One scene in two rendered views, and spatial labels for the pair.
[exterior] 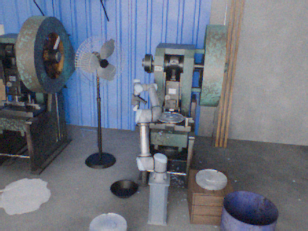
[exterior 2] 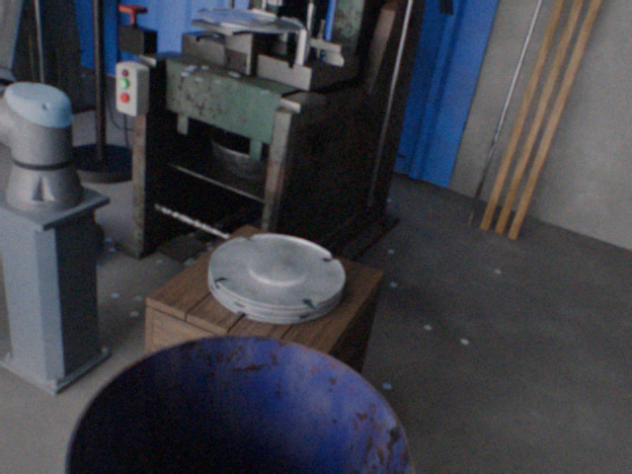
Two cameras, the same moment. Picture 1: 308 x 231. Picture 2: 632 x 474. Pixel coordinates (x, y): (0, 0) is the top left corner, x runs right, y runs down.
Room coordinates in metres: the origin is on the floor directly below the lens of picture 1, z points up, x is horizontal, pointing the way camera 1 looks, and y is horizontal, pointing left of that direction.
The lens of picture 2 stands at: (1.48, -0.99, 1.06)
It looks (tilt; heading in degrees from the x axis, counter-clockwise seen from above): 28 degrees down; 19
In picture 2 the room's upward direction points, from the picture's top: 9 degrees clockwise
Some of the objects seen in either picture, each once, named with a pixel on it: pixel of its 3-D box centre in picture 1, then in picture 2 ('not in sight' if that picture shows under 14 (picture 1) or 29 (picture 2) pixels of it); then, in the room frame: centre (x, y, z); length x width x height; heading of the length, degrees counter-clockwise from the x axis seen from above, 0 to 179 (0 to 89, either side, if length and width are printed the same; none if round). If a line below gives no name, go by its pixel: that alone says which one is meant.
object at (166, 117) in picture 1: (170, 117); (250, 20); (3.03, -0.18, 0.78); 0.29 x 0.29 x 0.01
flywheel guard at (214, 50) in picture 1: (206, 64); not in sight; (3.22, -0.54, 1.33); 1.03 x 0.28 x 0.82; 173
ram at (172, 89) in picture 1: (172, 92); not in sight; (3.11, -0.19, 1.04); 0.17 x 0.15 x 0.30; 173
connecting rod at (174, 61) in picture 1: (174, 69); not in sight; (3.15, -0.19, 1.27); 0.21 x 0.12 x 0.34; 173
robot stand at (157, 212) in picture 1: (158, 198); (52, 284); (2.37, -0.07, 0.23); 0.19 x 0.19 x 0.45; 86
